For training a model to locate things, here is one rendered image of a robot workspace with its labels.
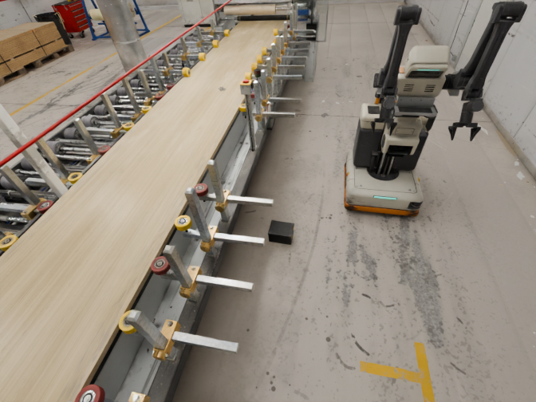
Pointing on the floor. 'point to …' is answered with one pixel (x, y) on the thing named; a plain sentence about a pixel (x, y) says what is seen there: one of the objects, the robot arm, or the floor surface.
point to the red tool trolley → (72, 17)
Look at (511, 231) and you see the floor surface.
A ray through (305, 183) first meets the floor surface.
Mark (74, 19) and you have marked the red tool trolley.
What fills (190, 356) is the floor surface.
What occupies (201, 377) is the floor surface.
